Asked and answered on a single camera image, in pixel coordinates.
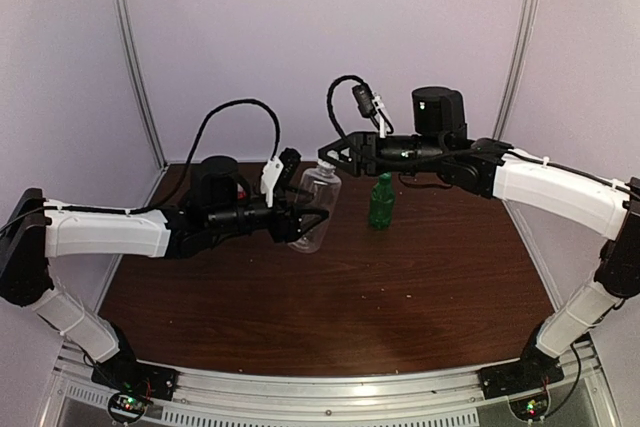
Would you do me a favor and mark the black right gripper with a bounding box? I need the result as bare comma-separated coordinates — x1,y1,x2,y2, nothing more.
317,131,448,177

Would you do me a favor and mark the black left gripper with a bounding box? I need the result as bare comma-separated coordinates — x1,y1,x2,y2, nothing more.
207,185,329,243

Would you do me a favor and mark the large clear plastic bottle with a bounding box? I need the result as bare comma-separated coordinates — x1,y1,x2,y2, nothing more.
290,160,342,254

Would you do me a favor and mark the white nozzle bottle cap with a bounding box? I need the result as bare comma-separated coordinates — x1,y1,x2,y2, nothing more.
317,159,336,172

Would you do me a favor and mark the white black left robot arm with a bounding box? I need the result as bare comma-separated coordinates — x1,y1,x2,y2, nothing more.
1,149,329,391

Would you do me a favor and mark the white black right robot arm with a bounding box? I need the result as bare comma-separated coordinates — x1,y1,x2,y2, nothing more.
318,75,639,389

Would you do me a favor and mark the green bottle cap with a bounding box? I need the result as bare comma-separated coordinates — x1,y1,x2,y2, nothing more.
379,173,392,184

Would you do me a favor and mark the green plastic bottle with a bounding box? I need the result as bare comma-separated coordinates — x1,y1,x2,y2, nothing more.
368,177,395,230

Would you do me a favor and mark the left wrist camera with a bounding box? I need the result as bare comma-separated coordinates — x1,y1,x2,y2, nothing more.
260,148,301,208

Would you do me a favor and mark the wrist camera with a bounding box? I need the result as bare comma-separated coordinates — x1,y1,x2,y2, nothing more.
260,148,301,208
351,84,394,138

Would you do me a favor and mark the right black camera cable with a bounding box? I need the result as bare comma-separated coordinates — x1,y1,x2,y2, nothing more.
326,75,371,141

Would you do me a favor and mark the black camera cable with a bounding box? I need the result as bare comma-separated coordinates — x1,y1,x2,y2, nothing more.
326,75,371,141
182,97,282,183

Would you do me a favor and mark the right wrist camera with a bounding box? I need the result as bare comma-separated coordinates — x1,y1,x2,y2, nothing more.
351,84,394,138

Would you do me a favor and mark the left black camera cable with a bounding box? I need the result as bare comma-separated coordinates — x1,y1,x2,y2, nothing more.
182,97,282,183

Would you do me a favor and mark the right aluminium frame post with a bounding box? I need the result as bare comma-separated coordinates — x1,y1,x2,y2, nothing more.
493,0,539,139

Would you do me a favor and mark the aluminium frame post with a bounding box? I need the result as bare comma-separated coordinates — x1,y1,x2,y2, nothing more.
493,0,539,139
113,0,167,169

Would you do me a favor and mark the aluminium front rail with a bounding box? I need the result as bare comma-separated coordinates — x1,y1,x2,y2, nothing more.
49,341,609,427

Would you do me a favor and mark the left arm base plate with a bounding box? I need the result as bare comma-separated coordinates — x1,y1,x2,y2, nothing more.
91,359,178,401

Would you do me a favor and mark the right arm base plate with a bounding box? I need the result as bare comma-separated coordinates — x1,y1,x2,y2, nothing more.
478,360,564,399

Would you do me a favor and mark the left aluminium frame post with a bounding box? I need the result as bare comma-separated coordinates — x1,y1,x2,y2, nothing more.
113,0,167,169

